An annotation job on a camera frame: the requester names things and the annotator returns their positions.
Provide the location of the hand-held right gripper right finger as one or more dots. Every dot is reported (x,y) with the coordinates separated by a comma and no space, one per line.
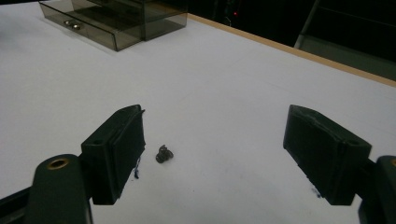
(323,155)

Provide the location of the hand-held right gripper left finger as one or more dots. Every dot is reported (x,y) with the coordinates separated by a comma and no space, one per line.
(115,155)

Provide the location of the small dark metal earring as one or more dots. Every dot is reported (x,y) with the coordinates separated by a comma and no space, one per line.
(163,154)

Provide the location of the smoky transparent plastic drawer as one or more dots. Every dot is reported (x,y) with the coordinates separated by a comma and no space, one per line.
(93,28)

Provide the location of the dark metal stand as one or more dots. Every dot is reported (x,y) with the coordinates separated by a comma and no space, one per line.
(348,40)

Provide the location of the small silver metal piece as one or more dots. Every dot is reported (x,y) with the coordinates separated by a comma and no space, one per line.
(76,26)
(67,22)

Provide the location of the smoky transparent drawer cabinet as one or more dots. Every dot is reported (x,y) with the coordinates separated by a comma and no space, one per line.
(162,15)

